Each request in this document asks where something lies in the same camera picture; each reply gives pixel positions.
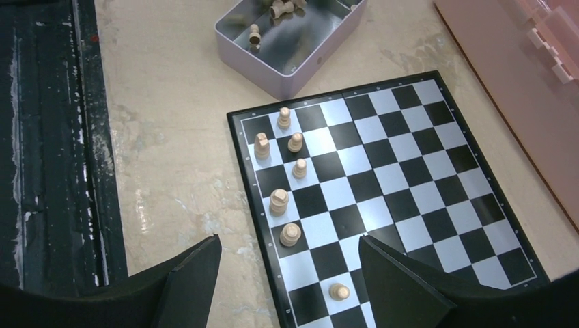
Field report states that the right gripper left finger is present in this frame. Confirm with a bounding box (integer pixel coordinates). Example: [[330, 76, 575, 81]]
[[1, 234, 222, 327]]

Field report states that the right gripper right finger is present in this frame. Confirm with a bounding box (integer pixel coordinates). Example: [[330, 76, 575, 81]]
[[358, 236, 578, 327]]

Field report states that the light wooden chess pawn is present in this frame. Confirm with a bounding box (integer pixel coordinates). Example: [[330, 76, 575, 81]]
[[279, 223, 302, 247]]

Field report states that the light wooden chess piece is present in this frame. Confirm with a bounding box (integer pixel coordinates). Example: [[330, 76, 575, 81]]
[[270, 189, 290, 217]]

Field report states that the light pawn column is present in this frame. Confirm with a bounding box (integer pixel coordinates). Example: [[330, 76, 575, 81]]
[[292, 158, 307, 179], [287, 132, 303, 153], [277, 107, 292, 130]]

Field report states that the light wooden knight piece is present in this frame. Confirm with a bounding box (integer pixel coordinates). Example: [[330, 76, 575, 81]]
[[254, 132, 270, 160]]

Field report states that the black white chess board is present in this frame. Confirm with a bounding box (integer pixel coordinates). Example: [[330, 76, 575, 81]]
[[227, 70, 548, 327]]

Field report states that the light wooden chess pieces pile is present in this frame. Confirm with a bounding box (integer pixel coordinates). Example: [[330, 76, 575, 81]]
[[246, 0, 358, 51]]

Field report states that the pink plastic storage box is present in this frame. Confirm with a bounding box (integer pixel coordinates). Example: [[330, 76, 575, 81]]
[[435, 1, 578, 223]]

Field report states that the silver pink metal tin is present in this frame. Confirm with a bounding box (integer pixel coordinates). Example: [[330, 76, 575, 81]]
[[214, 1, 367, 100]]

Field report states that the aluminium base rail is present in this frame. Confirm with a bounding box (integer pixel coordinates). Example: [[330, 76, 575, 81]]
[[1, 1, 128, 297]]

